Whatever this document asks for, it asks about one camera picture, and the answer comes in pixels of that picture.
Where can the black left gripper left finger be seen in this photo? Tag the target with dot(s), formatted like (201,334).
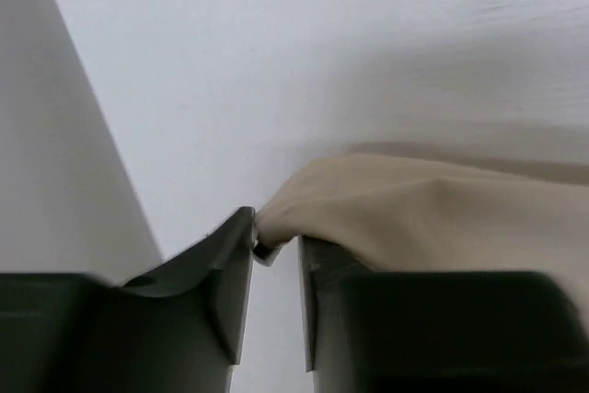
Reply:
(176,328)

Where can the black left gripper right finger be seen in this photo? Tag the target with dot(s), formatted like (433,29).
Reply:
(497,331)

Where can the beige trousers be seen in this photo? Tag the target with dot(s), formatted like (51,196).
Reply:
(412,207)

